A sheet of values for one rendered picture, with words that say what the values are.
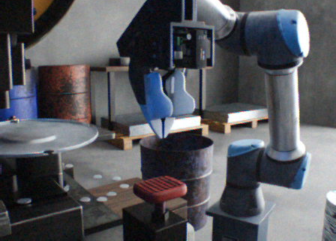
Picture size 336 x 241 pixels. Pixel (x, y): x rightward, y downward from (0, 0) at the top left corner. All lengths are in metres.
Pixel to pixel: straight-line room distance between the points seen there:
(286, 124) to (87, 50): 3.65
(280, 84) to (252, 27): 0.16
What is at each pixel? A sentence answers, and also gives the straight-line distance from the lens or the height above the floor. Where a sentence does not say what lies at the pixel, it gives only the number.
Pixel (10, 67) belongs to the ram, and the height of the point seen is 0.93.
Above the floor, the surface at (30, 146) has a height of 0.78.
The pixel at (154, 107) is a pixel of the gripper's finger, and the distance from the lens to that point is 0.44.
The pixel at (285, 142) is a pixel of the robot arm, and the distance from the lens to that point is 0.96.
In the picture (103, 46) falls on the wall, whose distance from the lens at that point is 4.46.
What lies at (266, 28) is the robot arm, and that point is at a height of 1.02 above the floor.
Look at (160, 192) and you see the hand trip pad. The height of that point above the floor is 0.76.
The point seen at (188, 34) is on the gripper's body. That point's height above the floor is 0.97.
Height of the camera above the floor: 0.94
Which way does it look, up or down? 9 degrees down
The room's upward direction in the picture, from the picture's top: straight up
